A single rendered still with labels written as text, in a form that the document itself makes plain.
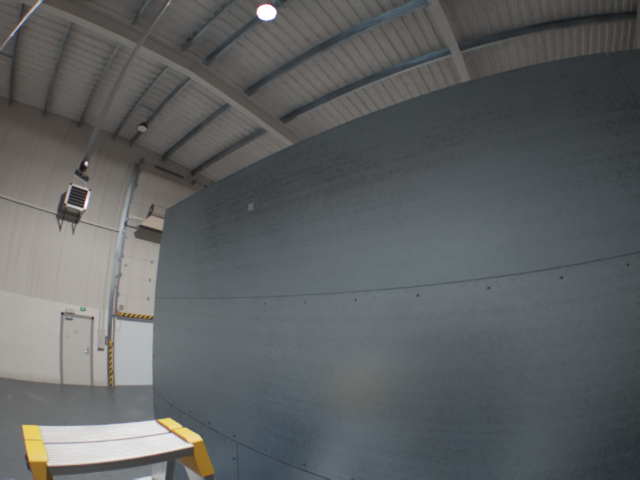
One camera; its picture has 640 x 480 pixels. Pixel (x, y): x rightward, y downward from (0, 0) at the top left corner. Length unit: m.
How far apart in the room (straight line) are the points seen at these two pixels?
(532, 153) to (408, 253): 0.40
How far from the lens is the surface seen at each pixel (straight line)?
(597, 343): 0.72
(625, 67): 1.03
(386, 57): 7.16
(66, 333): 9.84
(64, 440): 0.64
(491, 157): 0.77
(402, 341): 0.73
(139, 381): 10.78
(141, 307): 10.29
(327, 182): 0.92
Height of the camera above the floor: 2.57
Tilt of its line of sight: 16 degrees up
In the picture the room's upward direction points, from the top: straight up
